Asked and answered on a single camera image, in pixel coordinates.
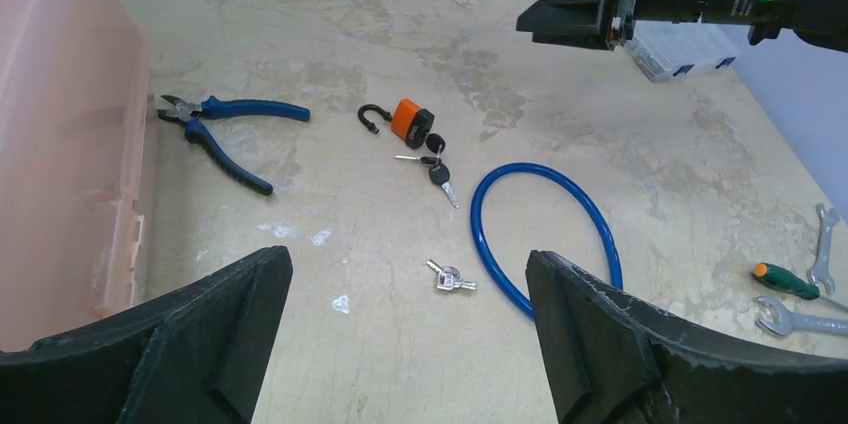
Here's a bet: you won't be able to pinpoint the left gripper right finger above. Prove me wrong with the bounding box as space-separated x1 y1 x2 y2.
526 250 847 423

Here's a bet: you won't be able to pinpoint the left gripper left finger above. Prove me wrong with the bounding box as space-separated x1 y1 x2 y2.
1 246 293 423

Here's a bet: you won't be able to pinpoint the orange black padlock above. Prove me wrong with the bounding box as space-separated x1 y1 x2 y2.
357 98 435 149

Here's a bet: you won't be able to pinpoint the black-headed key bunch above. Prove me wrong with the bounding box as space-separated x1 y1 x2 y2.
395 133 460 209

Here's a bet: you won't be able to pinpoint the small silver key bunch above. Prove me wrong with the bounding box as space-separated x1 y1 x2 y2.
426 260 477 292

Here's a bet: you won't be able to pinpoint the clear compartment organizer box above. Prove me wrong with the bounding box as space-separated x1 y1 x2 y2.
623 21 741 83

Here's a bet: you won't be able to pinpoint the large silver open wrench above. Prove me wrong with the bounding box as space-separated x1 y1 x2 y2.
753 296 847 337

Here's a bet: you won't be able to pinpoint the green orange screwdriver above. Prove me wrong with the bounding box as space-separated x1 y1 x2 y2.
752 262 847 311

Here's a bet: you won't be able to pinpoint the small silver open wrench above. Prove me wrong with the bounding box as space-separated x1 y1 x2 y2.
807 203 841 295

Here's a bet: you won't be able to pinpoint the pink plastic storage box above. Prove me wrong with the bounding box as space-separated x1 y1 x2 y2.
1 0 158 352

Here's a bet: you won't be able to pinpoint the blue cable lock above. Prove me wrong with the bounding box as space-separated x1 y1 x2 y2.
468 162 624 320

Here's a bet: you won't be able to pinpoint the blue handled pliers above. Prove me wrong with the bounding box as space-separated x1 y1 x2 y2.
156 94 312 197

